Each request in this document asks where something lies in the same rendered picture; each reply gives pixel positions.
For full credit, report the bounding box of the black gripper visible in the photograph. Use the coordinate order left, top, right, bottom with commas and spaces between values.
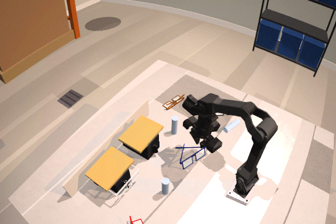
183, 116, 222, 153

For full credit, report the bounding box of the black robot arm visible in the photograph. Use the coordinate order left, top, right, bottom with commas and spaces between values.
182, 93, 278, 198

